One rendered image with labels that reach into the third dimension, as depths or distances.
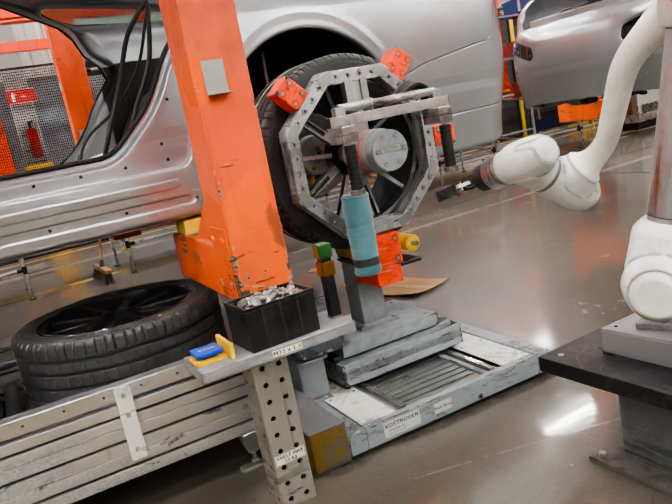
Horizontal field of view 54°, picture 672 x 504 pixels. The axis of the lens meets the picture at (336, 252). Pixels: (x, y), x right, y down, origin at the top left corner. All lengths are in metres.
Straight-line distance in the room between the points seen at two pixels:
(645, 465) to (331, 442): 0.82
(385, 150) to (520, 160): 0.52
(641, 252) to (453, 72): 1.58
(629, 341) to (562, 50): 3.21
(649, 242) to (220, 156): 1.07
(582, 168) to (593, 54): 2.81
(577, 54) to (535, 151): 2.98
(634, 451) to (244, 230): 1.16
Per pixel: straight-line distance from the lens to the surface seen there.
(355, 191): 1.92
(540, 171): 1.70
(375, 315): 2.44
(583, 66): 4.61
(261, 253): 1.88
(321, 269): 1.79
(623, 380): 1.64
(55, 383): 2.13
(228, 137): 1.84
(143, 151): 2.34
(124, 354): 2.03
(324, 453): 1.99
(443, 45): 2.85
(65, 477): 1.99
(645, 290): 1.45
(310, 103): 2.12
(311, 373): 2.24
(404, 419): 2.09
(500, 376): 2.28
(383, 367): 2.35
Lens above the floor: 0.99
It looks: 12 degrees down
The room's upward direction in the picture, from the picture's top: 11 degrees counter-clockwise
